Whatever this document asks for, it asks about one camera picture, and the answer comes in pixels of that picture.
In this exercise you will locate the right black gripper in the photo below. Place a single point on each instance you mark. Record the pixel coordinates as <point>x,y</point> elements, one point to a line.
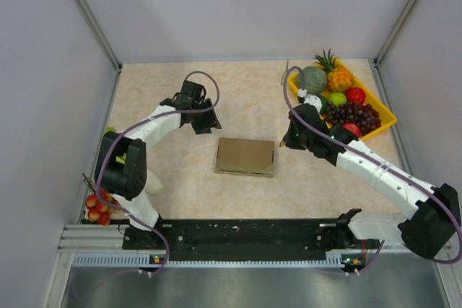
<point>290,143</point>

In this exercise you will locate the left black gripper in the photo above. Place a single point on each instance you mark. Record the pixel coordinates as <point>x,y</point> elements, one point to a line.
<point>210,121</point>

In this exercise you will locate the brown cardboard express box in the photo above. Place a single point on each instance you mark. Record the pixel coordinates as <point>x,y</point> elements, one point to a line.
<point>241,156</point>

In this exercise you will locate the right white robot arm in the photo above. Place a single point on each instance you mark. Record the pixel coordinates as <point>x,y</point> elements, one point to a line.
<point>428,216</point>

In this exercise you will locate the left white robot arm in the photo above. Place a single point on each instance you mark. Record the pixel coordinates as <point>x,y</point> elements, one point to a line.
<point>127,181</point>

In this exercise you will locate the dark green lime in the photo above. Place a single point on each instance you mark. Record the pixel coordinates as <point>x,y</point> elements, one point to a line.
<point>324,104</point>

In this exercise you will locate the red apple front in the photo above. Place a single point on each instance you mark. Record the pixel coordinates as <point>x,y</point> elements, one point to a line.
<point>352,127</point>

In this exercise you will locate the red apple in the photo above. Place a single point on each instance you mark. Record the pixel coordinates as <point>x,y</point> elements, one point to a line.
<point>355,95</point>
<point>352,127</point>

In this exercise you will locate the light green lime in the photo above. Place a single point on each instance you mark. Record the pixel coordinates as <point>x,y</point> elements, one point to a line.
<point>337,98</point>

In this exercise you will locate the green melon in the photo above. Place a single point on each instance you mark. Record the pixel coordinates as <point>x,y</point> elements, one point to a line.
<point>313,80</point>

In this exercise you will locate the pineapple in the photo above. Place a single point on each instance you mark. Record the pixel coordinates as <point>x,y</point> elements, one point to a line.
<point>339,77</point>

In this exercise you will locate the purple grape bunch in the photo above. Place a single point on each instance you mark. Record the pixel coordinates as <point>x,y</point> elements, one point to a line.
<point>363,116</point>

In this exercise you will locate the yellow plastic tray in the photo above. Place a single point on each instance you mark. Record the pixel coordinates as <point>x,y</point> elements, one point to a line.
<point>386,116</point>

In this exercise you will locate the green celery stalk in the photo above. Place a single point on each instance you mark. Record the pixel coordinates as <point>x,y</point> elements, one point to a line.
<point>153,185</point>

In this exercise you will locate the red lychee bunch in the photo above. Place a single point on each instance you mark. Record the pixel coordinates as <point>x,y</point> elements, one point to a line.
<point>98,209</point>

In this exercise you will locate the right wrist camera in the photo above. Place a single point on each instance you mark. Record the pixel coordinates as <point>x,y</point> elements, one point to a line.
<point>304,97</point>

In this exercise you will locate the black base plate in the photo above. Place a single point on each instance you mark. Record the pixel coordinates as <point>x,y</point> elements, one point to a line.
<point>246,239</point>

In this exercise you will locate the white slotted cable duct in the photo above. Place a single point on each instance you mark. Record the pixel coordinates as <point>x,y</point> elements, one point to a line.
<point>140,260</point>

